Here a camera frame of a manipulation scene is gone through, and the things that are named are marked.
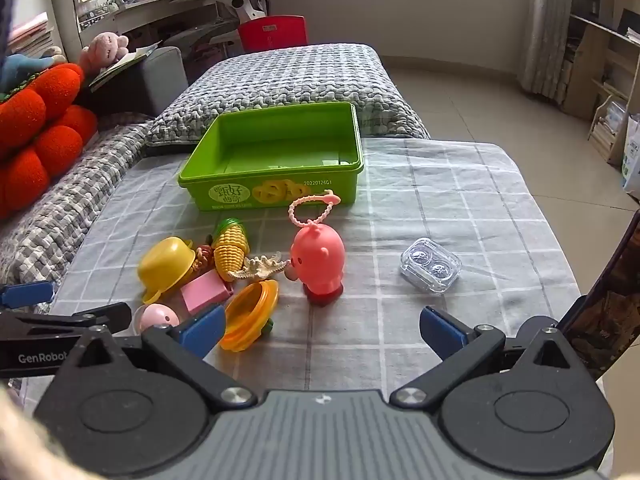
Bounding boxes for pink toy block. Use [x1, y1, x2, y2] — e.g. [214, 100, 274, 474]
[180, 270, 234, 317]

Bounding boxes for small wooden rack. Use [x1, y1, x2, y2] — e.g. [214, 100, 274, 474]
[587, 80, 631, 166]

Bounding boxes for red plastic chair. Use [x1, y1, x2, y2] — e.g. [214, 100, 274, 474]
[237, 16, 308, 53]

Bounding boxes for clear capsule ball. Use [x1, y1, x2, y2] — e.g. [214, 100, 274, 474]
[132, 304, 181, 336]

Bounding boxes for orange pumpkin cushion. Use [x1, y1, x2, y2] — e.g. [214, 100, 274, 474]
[0, 62, 98, 221]

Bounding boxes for person's left forearm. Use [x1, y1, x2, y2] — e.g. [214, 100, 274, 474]
[0, 385, 66, 480]

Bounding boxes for stack of books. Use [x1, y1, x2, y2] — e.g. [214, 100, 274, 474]
[10, 22, 63, 58]

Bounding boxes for wooden desk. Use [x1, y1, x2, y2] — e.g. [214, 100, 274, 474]
[562, 0, 640, 166]

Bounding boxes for yellow toy pot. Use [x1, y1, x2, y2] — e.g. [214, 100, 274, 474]
[137, 236, 197, 303]

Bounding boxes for grey curtain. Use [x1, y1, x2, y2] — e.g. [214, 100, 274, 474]
[520, 0, 606, 101]

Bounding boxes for orange toy slices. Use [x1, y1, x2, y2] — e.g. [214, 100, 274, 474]
[218, 280, 279, 352]

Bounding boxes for toy corn cob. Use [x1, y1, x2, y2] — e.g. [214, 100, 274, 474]
[211, 217, 251, 283]

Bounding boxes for open book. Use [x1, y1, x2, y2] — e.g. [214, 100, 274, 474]
[89, 42, 163, 92]

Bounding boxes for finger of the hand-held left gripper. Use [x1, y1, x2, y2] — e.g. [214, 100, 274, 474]
[0, 281, 55, 310]
[0, 302, 132, 337]

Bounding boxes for green plastic box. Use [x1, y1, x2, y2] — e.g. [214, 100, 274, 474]
[177, 101, 364, 212]

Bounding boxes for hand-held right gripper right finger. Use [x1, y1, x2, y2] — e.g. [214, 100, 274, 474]
[389, 305, 586, 411]

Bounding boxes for white paper bag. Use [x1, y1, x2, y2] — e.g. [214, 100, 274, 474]
[621, 115, 640, 192]

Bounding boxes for grey quilted cushion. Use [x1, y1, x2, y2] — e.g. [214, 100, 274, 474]
[145, 42, 431, 158]

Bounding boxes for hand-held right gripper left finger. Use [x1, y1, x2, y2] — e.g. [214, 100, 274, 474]
[60, 304, 260, 413]

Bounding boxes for pink plush toy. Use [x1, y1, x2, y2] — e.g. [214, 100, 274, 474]
[79, 31, 130, 73]

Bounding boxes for small brown toy figure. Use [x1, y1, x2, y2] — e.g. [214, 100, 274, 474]
[192, 244, 216, 273]

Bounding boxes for grey patterned sofa blanket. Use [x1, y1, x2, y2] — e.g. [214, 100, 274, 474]
[0, 120, 156, 286]

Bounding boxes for grey checked tablecloth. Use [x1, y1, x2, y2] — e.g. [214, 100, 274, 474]
[20, 137, 583, 401]

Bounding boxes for beige antler toy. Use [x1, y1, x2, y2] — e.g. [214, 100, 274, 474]
[227, 255, 291, 282]

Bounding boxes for pink round toy figure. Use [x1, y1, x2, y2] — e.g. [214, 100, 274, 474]
[282, 189, 346, 307]

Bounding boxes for dark patterned panel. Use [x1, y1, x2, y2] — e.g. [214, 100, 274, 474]
[562, 220, 640, 381]

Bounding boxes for blue plush toy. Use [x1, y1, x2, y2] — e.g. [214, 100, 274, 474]
[0, 52, 66, 93]

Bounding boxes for clear contact lens case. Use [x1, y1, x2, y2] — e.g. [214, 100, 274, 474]
[400, 236, 462, 292]

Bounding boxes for white desk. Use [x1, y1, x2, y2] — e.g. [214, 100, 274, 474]
[77, 0, 236, 28]

